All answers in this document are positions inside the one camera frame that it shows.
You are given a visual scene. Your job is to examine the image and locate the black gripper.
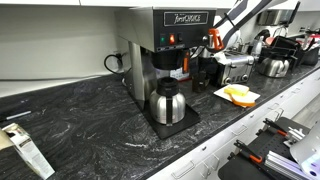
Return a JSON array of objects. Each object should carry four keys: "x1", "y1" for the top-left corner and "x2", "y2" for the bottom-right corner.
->
[{"x1": 198, "y1": 56, "x2": 220, "y2": 81}]

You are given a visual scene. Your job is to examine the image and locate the brown translucent glass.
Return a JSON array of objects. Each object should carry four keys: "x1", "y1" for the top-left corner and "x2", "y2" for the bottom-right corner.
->
[{"x1": 191, "y1": 71, "x2": 211, "y2": 94}]

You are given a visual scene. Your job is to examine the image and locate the stainless steel black toaster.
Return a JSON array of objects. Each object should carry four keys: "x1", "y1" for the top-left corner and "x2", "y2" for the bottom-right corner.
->
[{"x1": 215, "y1": 50, "x2": 255, "y2": 89}]

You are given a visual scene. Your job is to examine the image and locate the white square plate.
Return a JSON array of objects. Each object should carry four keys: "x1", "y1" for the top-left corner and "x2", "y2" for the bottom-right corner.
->
[{"x1": 213, "y1": 84, "x2": 261, "y2": 109}]

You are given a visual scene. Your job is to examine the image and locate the golden toasted bread slice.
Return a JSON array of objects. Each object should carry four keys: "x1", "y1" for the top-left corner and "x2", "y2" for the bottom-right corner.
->
[{"x1": 223, "y1": 83, "x2": 251, "y2": 97}]

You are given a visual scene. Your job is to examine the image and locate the white bread slice brown crust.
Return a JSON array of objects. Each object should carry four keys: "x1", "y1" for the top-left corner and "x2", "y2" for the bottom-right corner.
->
[{"x1": 229, "y1": 92, "x2": 257, "y2": 109}]

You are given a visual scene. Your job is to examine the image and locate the steel coffee carafe black lid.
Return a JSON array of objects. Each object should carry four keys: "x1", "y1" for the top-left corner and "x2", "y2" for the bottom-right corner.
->
[{"x1": 148, "y1": 76, "x2": 187, "y2": 127}]

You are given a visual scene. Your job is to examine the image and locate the steel kettle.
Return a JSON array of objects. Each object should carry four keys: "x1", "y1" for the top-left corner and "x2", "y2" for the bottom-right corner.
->
[{"x1": 256, "y1": 54, "x2": 291, "y2": 79}]

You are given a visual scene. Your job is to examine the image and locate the white base cabinet drawers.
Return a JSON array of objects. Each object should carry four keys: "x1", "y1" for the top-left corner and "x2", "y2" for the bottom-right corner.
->
[{"x1": 146, "y1": 68, "x2": 320, "y2": 180}]

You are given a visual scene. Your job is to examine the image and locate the black dish rack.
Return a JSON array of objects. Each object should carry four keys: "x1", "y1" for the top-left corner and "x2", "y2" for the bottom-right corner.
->
[{"x1": 259, "y1": 35, "x2": 302, "y2": 68}]

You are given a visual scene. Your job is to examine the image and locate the steel commercial coffee machine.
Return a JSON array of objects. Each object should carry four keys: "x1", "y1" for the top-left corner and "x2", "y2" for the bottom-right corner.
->
[{"x1": 114, "y1": 6, "x2": 218, "y2": 140}]

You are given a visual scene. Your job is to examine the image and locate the black clamp orange trigger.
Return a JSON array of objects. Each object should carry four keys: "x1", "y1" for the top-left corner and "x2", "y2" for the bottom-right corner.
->
[
  {"x1": 232, "y1": 139, "x2": 264, "y2": 165},
  {"x1": 262, "y1": 117, "x2": 288, "y2": 138}
]

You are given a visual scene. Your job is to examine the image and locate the aluminium profile bars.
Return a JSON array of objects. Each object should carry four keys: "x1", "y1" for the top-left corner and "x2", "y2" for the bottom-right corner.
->
[{"x1": 264, "y1": 149, "x2": 313, "y2": 180}]

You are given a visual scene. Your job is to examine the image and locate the white pen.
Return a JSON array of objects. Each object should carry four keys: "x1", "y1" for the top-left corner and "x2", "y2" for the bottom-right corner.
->
[{"x1": 5, "y1": 110, "x2": 33, "y2": 121}]

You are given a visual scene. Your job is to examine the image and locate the steel wall dispenser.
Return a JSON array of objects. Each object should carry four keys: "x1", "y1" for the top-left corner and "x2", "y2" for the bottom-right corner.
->
[{"x1": 256, "y1": 9, "x2": 295, "y2": 27}]

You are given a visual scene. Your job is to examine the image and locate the black coffee machine power cable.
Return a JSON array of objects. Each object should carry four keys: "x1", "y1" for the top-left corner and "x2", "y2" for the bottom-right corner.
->
[{"x1": 103, "y1": 52, "x2": 125, "y2": 76}]

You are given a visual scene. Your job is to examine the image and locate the white wall cabinet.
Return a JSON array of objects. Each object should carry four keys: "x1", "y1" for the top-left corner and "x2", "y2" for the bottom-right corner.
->
[{"x1": 0, "y1": 0, "x2": 320, "y2": 10}]

